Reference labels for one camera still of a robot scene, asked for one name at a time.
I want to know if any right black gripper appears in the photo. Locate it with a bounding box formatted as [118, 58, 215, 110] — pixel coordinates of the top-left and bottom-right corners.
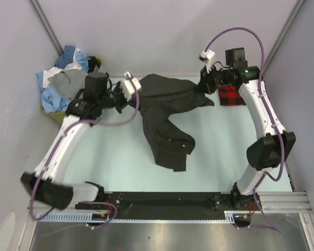
[195, 64, 233, 96]

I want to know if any dark pinstriped long sleeve shirt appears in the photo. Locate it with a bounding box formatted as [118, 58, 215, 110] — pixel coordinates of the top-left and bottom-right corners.
[139, 74, 215, 172]

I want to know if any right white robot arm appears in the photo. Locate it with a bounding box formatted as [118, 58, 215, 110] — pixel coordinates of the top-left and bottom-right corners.
[197, 48, 296, 210]

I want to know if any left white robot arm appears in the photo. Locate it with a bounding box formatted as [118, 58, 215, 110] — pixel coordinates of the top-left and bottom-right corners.
[20, 72, 141, 210]

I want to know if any red black plaid folded shirt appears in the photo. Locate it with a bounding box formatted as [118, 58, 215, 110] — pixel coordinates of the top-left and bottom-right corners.
[218, 86, 245, 106]

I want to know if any black garment in basket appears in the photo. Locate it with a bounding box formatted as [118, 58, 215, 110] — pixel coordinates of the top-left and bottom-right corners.
[88, 56, 107, 76]

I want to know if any grey shirt in basket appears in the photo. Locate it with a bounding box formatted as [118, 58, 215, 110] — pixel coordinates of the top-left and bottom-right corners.
[48, 69, 88, 98]

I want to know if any green laundry basket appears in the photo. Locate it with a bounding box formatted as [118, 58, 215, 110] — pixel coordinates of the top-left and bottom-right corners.
[39, 56, 103, 126]

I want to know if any light blue shirt in basket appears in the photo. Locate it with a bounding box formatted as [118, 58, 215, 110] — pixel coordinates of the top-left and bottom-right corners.
[36, 71, 72, 113]

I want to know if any blue checked shirt in basket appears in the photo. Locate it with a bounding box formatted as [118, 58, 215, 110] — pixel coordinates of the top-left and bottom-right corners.
[55, 45, 76, 69]

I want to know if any white shirt in basket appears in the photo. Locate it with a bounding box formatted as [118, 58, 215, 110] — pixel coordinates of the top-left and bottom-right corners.
[40, 48, 82, 90]

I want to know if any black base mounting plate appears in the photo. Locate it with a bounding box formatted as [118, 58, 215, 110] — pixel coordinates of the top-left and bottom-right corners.
[75, 192, 255, 221]

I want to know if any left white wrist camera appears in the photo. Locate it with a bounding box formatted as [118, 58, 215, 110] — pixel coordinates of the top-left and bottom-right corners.
[120, 72, 141, 101]

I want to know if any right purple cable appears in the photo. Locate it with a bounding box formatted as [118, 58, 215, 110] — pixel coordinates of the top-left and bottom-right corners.
[204, 27, 287, 234]

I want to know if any white slotted cable duct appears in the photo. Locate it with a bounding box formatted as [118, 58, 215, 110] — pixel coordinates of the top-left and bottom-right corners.
[40, 212, 234, 224]

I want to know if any right aluminium corner post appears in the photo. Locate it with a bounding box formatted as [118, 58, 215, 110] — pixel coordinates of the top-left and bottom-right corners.
[262, 0, 306, 74]

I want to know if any aluminium corner post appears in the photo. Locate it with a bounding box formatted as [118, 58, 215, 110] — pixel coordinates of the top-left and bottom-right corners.
[27, 0, 63, 56]
[262, 0, 306, 74]

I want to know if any left aluminium corner post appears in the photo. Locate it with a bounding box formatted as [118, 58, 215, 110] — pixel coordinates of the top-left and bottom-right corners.
[27, 0, 63, 56]

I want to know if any aluminium frame rail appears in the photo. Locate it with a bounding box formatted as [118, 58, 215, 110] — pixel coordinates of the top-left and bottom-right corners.
[257, 192, 312, 213]

